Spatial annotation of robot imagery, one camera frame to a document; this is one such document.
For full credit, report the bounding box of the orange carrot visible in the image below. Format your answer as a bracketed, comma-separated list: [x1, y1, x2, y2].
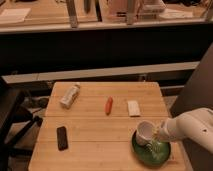
[105, 97, 113, 115]

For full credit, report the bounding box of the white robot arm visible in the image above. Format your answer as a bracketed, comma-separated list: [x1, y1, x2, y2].
[154, 108, 213, 153]

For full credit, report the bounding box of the metal frame post left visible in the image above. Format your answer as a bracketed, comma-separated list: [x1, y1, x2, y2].
[66, 0, 78, 28]

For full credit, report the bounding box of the white plastic bottle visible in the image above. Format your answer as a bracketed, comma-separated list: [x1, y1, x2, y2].
[60, 82, 80, 109]

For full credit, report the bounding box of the white paper sheet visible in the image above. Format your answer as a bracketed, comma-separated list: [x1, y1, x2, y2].
[0, 8, 31, 24]

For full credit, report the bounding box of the metal frame post right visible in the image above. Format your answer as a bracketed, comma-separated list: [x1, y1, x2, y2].
[126, 0, 136, 25]

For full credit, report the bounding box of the white ceramic cup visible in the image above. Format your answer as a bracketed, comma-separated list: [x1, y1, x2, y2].
[136, 121, 155, 146]

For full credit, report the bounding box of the metal frame post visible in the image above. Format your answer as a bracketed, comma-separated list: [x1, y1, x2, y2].
[126, 0, 136, 25]
[66, 0, 78, 28]

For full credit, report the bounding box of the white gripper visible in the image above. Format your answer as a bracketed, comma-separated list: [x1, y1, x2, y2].
[152, 121, 169, 142]

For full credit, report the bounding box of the green ceramic bowl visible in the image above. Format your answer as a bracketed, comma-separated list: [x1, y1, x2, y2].
[131, 133, 171, 167]

